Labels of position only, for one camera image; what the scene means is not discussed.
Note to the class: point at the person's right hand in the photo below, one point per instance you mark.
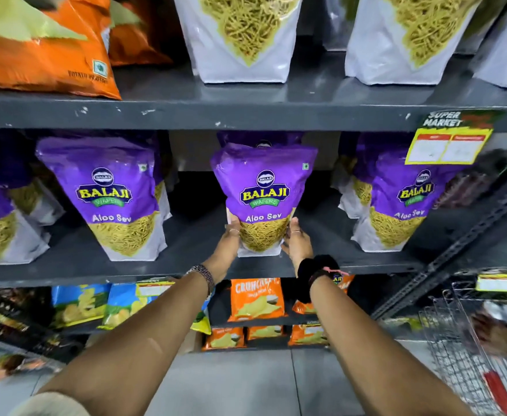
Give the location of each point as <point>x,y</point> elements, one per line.
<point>300,251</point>

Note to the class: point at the person's left hand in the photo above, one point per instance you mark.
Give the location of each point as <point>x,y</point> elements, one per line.
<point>226,251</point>

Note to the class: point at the person's left fingers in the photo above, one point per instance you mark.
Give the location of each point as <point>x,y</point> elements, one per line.
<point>233,238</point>

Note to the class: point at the person's right fingers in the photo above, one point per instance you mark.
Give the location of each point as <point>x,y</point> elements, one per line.
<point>295,237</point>

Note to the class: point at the purple snack packet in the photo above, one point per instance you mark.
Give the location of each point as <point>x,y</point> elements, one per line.
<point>262,181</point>

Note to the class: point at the person's right forearm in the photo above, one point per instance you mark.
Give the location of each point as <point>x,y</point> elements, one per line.
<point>366,355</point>

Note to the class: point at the person's left forearm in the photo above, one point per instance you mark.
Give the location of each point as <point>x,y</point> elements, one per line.
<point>140,350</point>

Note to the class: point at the black hair scrunchie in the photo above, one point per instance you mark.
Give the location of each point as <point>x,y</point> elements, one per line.
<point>312,268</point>

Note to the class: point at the grey metal shelf board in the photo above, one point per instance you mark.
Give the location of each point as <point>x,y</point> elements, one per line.
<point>314,97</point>
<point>192,251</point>

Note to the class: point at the pink wrist band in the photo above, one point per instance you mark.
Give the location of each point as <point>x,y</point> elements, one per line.
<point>332,271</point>

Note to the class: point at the small orange chip bag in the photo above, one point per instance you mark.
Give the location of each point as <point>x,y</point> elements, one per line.
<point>224,338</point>
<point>307,335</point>
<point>302,307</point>
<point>255,298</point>
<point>265,331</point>

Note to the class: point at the yellow chip bag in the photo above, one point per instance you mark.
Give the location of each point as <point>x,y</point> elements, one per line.
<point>202,322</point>

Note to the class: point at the small yellow price label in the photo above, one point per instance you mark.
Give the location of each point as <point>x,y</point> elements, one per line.
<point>496,282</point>
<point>153,289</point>

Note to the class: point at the row of purple pouches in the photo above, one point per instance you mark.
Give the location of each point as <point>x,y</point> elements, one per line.
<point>119,177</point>

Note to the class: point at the blue chip bag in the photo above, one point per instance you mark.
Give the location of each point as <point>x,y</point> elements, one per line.
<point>78,303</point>
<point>121,304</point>

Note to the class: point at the dark packet with green cap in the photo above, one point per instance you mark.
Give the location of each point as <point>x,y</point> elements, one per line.
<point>474,181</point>

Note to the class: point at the large orange chip bag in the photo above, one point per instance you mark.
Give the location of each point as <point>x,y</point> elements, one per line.
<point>32,56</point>
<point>143,34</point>

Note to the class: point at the dark packets in cart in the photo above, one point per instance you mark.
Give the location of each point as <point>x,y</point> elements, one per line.
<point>502,333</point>

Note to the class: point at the row of dark snack packets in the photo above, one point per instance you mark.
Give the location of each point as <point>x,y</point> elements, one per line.
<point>15,320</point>

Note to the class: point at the white sleeve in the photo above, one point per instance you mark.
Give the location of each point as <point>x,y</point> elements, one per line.
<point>49,406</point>

